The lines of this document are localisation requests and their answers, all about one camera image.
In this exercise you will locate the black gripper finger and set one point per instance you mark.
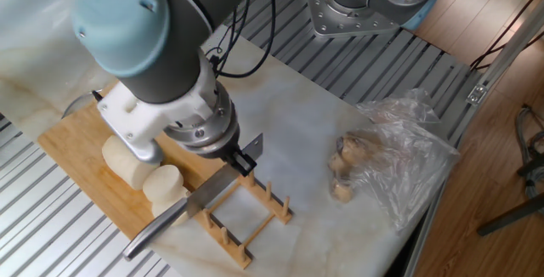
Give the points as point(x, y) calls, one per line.
point(244, 163)
point(229, 161)

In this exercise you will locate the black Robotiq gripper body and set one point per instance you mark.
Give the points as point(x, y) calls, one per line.
point(221, 151)

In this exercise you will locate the steel cleaver knife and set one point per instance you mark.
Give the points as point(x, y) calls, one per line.
point(212, 188)

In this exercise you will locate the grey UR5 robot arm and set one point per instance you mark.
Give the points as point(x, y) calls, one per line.
point(161, 56)

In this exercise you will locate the wooden peg rack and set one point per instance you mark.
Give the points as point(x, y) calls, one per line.
point(263, 194)

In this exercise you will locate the white marble slab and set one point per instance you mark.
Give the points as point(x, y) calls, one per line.
point(297, 120)

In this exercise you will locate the wooden cutting board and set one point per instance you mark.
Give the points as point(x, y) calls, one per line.
point(72, 145)

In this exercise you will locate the clear plastic bag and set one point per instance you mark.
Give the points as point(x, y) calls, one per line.
point(404, 171)

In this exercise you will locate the black stand leg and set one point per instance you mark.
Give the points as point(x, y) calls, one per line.
point(510, 216)

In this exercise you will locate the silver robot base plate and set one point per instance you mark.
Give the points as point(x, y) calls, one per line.
point(323, 13)

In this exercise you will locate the silver corner bracket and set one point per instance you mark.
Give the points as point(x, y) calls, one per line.
point(477, 94)

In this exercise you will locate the aluminium frame rail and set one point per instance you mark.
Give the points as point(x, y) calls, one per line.
point(510, 47)

